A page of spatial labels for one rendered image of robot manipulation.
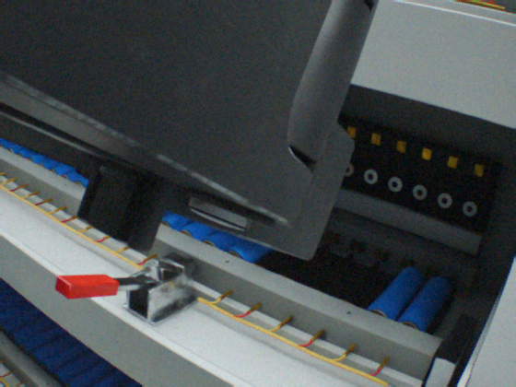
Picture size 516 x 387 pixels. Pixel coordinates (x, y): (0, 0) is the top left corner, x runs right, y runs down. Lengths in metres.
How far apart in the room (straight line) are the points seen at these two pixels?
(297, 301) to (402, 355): 0.07
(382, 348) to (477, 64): 0.15
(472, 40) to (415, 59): 0.03
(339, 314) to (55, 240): 0.21
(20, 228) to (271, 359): 0.22
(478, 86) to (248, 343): 0.18
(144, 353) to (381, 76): 0.20
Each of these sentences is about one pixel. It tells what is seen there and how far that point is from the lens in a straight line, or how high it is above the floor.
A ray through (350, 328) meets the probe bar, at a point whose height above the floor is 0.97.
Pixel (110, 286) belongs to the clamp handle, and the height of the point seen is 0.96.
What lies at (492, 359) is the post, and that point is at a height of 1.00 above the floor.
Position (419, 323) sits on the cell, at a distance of 0.31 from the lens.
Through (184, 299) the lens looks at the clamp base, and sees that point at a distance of 0.32.
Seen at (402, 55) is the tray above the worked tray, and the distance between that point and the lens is 0.25.
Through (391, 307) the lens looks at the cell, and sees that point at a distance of 0.31.
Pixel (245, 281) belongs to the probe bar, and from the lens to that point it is 0.31.
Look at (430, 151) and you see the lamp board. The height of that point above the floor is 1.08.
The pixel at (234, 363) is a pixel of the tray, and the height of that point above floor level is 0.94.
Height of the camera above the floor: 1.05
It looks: 6 degrees down
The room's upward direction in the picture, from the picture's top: 16 degrees clockwise
